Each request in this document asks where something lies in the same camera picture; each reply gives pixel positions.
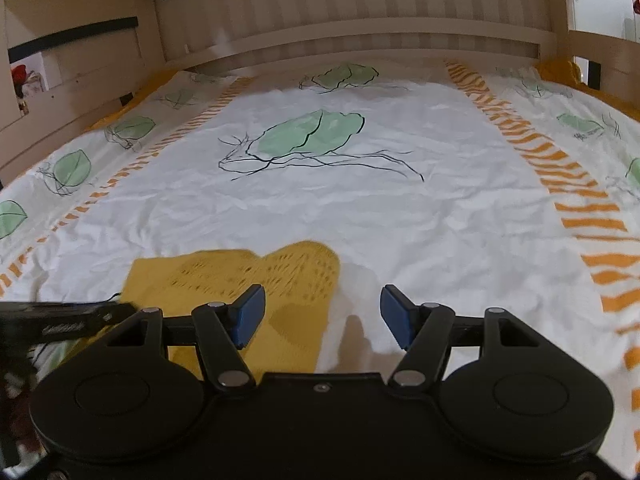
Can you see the light wooden bed frame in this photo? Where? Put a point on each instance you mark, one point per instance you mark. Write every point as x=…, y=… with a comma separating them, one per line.
x=350, y=5

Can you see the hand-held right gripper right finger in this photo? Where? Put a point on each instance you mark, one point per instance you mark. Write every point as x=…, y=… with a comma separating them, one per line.
x=395, y=315

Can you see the yellow knit sweater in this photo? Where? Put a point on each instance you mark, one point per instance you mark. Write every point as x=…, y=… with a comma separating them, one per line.
x=300, y=280

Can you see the red plush toy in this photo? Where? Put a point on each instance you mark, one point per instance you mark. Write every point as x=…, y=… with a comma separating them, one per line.
x=20, y=74

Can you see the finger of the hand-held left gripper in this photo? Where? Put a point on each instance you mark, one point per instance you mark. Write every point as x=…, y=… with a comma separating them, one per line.
x=60, y=322

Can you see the white leaf-print duvet cover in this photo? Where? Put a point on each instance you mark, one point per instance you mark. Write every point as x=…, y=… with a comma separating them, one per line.
x=375, y=200

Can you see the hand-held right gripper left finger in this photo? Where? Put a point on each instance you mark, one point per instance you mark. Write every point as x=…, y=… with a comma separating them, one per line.
x=250, y=315

